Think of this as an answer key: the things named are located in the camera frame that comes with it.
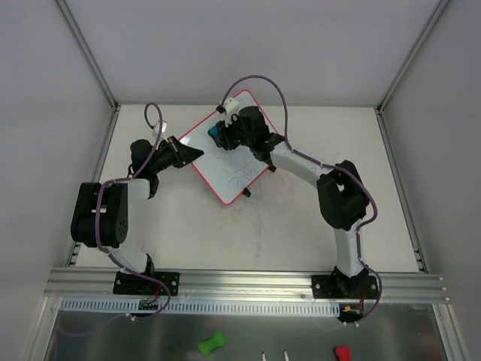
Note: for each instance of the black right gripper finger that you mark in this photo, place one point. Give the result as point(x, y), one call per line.
point(221, 126)
point(221, 142)

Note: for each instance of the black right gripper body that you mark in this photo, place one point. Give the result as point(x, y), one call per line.
point(228, 134)

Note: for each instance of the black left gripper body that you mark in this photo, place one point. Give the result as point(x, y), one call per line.
point(176, 151)

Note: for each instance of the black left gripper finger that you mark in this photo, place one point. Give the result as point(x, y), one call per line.
point(189, 156)
point(180, 147)

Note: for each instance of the blue whiteboard eraser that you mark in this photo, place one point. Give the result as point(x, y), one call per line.
point(213, 132)

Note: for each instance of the pink framed whiteboard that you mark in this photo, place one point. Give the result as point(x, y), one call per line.
point(227, 173)

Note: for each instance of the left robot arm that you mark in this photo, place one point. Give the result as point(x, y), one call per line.
point(101, 213)

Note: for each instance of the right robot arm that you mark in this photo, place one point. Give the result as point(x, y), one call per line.
point(342, 198)

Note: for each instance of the black whiteboard clip right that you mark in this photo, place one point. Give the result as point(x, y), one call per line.
point(272, 168)

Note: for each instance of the green bone-shaped eraser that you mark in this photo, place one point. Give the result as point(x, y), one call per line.
point(208, 346)

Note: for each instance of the red bone-shaped eraser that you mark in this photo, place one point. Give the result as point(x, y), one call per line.
point(342, 353)

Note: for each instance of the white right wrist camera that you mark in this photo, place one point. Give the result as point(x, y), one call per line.
point(229, 108)

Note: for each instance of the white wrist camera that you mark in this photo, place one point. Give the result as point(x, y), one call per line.
point(229, 108)
point(159, 128)

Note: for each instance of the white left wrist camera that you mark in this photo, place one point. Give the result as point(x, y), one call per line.
point(159, 128)

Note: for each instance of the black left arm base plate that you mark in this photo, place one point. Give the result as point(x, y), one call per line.
point(130, 285)

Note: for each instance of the white slotted cable duct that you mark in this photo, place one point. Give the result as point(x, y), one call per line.
point(204, 307)

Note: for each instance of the aluminium mounting rail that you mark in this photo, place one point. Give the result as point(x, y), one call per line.
point(418, 288)

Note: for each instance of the left aluminium frame post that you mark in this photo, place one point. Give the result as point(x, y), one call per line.
point(86, 51)

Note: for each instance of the aluminium frame post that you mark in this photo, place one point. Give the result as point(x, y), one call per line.
point(421, 39)
point(86, 51)

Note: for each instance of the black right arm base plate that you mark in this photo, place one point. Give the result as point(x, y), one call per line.
point(324, 287)

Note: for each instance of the right aluminium frame post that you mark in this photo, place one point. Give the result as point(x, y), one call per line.
point(421, 39)

